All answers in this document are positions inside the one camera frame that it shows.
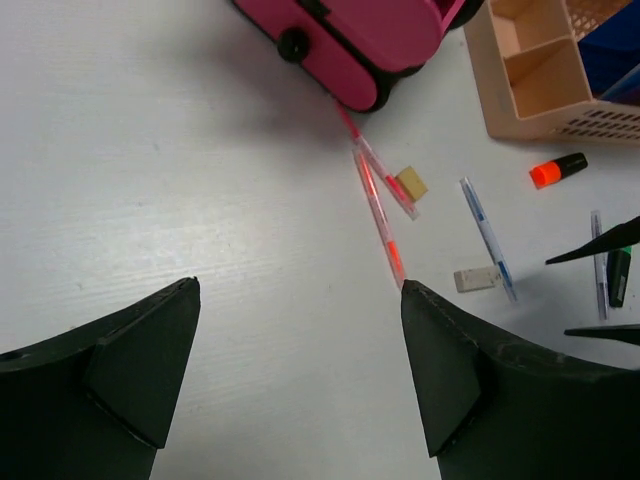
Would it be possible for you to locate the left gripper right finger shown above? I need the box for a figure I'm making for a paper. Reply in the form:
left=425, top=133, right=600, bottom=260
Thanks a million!
left=401, top=280, right=639, bottom=479

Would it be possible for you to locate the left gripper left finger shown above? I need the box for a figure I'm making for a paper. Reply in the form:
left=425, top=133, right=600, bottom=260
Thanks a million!
left=1, top=278, right=199, bottom=479

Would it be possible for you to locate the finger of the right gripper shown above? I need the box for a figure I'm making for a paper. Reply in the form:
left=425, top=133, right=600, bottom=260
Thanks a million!
left=545, top=216, right=640, bottom=265
left=564, top=324, right=640, bottom=345

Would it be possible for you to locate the blue plastic folder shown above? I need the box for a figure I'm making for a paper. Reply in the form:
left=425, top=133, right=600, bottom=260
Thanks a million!
left=578, top=1, right=639, bottom=106

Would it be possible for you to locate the black pink drawer organizer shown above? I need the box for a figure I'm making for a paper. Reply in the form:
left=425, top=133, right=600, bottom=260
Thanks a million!
left=234, top=0, right=482, bottom=113

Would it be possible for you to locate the green highlighter marker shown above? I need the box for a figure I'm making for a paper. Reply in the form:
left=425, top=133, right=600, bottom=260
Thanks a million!
left=607, top=246, right=632, bottom=308

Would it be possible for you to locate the dark clear pen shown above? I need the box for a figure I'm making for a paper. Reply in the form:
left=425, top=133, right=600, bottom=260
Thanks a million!
left=591, top=210, right=609, bottom=322

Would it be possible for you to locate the orange highlighter marker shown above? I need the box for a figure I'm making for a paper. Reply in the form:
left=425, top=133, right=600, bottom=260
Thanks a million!
left=529, top=153, right=588, bottom=189

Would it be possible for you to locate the white eraser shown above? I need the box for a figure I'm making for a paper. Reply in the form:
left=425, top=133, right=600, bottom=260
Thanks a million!
left=453, top=265, right=502, bottom=293

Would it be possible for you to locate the blue clear pen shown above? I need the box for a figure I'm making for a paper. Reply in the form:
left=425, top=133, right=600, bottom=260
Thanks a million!
left=459, top=177, right=517, bottom=303

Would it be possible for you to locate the peach file rack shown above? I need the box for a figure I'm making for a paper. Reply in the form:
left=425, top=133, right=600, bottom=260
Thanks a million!
left=464, top=0, right=639, bottom=146

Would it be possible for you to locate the tan eraser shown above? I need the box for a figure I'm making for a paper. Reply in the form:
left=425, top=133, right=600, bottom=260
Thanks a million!
left=395, top=166, right=428, bottom=203

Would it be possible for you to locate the long red pen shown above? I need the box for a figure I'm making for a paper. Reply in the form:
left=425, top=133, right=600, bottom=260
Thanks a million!
left=352, top=147, right=406, bottom=290

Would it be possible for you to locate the short red pen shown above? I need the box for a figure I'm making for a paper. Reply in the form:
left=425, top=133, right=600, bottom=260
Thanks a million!
left=333, top=99, right=418, bottom=220

